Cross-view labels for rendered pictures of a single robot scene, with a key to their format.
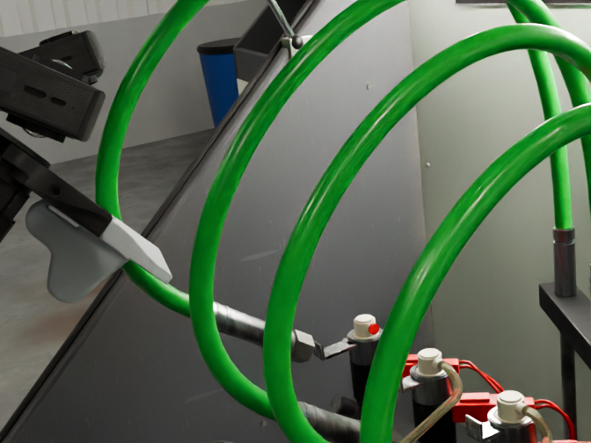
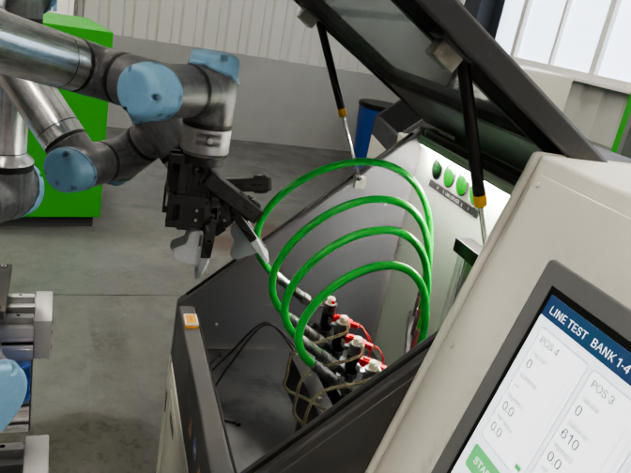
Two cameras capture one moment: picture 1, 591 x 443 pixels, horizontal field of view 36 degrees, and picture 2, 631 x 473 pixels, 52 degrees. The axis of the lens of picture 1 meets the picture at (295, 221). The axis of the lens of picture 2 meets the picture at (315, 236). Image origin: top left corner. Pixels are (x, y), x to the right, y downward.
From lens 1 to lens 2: 0.64 m
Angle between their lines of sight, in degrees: 7
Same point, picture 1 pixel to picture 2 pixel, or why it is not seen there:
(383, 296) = (362, 292)
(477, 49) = (376, 231)
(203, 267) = (277, 264)
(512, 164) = (361, 270)
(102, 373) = (236, 282)
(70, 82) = (255, 208)
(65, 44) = (261, 180)
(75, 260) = (240, 247)
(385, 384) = (306, 314)
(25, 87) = (243, 206)
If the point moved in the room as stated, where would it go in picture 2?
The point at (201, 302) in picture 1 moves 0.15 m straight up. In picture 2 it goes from (273, 274) to (286, 194)
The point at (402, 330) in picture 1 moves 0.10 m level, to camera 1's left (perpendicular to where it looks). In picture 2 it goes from (315, 302) to (254, 287)
